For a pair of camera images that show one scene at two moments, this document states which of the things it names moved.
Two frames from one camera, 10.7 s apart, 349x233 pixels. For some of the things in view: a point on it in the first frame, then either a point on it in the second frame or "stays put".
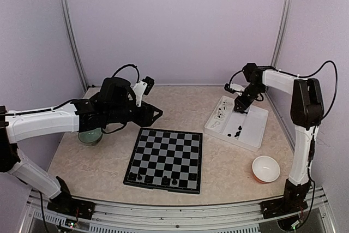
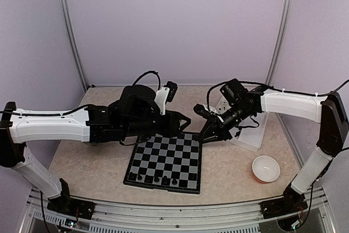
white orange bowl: [265, 169] stays put
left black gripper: [145, 119] -> [172, 129]
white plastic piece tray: [245, 130] stays put
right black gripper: [244, 104] -> [216, 127]
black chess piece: [132, 176] stays put
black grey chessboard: [166, 160] stays put
